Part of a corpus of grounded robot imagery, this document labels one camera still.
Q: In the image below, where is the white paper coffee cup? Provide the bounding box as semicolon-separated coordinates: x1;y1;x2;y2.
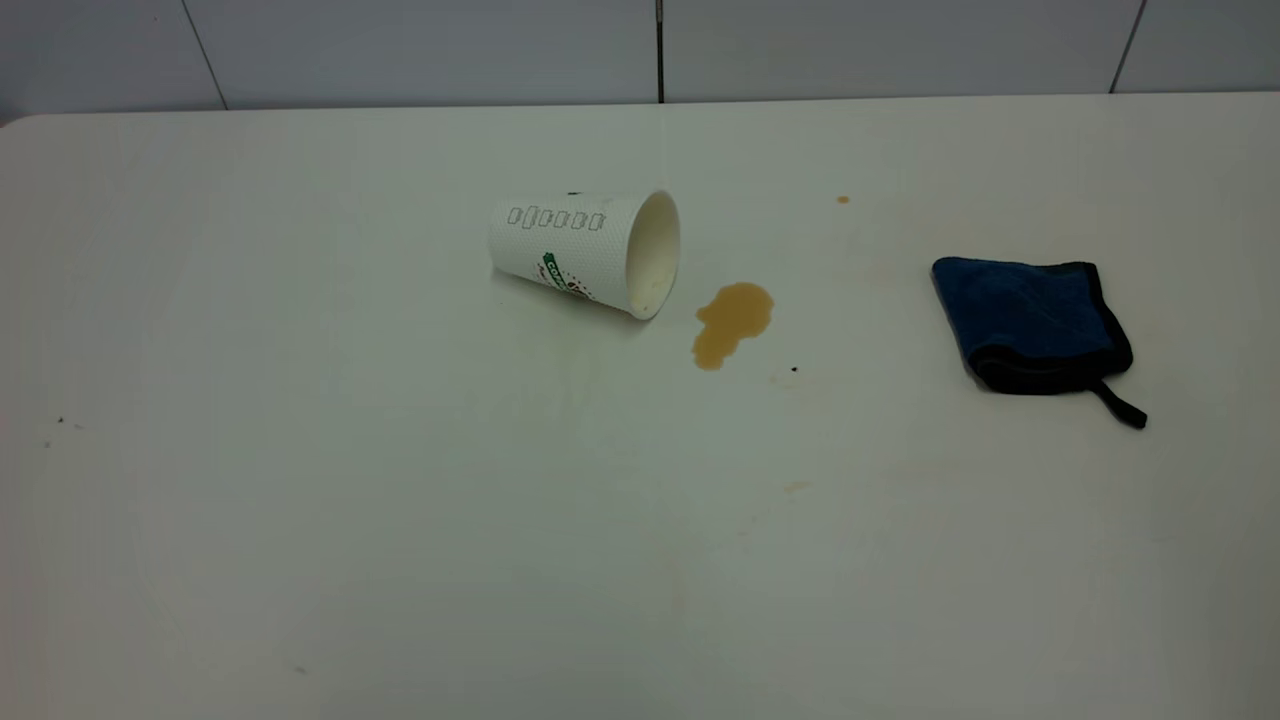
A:
487;189;682;322

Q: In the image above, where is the blue cloth with black trim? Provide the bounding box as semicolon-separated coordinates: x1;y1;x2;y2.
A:
930;256;1149;430

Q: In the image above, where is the brown spilled coffee puddle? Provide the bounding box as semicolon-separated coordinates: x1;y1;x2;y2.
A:
691;282;776;372

